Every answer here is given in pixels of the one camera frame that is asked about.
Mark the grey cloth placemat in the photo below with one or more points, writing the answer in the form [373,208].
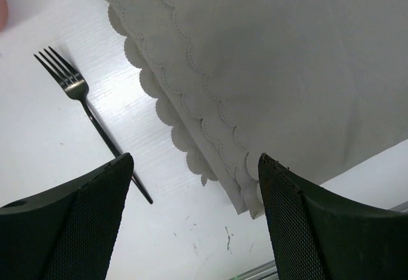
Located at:
[319,85]

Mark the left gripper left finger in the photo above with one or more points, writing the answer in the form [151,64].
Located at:
[69,231]

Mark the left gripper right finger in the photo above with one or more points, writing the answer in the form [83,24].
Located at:
[317,234]

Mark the red plastic cup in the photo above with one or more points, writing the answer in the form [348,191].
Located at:
[3,14]

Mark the aluminium front rail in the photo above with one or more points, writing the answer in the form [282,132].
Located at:
[265,271]

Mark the dark metal fork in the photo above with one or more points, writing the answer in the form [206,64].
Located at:
[71,81]

